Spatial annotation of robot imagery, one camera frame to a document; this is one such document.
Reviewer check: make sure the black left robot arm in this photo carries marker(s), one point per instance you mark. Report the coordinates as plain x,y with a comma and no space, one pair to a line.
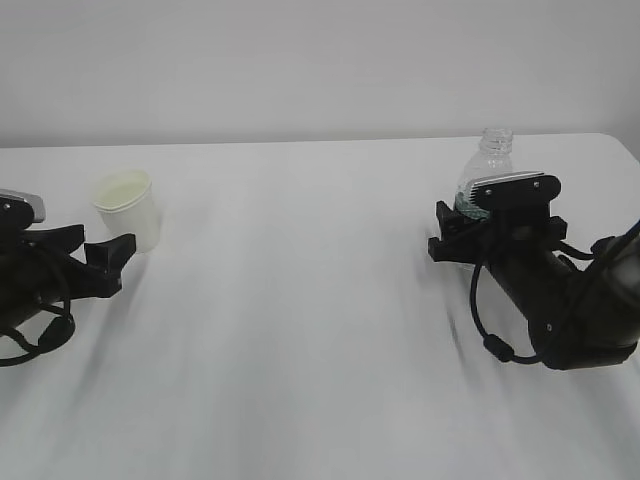
44,267

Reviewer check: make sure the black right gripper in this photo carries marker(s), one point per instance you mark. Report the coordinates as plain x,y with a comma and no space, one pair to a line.
464,240

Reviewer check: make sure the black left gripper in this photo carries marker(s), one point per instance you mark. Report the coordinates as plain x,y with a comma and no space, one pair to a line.
91,270

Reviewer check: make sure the clear water bottle green label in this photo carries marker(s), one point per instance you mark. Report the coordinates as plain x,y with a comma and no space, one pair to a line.
493,157

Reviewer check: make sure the white paper cup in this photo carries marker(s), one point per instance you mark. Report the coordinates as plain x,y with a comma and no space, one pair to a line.
126,204

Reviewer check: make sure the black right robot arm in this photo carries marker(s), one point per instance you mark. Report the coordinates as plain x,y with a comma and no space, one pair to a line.
581,308

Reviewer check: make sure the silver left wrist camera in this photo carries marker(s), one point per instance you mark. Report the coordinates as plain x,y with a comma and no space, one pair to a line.
21,209

